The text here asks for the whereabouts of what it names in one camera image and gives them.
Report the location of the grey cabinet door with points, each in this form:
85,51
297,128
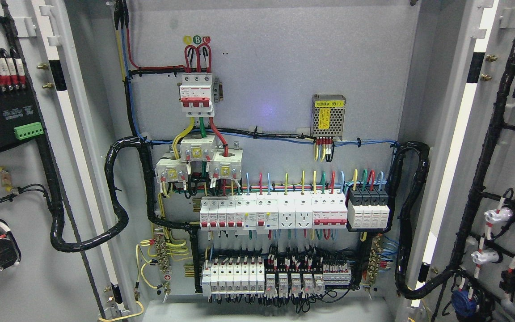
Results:
456,204
50,285

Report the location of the white current transformers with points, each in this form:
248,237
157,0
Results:
197,154

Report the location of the perforated metal power supply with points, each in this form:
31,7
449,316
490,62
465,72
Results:
328,115

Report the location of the white red main breaker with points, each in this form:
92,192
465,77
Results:
199,94

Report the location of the white lower breaker row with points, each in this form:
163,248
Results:
233,277

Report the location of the black white surge protector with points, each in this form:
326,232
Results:
368,210

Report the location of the relay and terminal row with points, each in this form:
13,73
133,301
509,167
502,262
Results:
303,275

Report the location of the yellow terminal connector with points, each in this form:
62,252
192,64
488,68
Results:
6,179

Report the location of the black meter rear housing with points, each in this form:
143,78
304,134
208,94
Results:
19,117

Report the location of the white din rail socket breakers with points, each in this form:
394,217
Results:
273,211

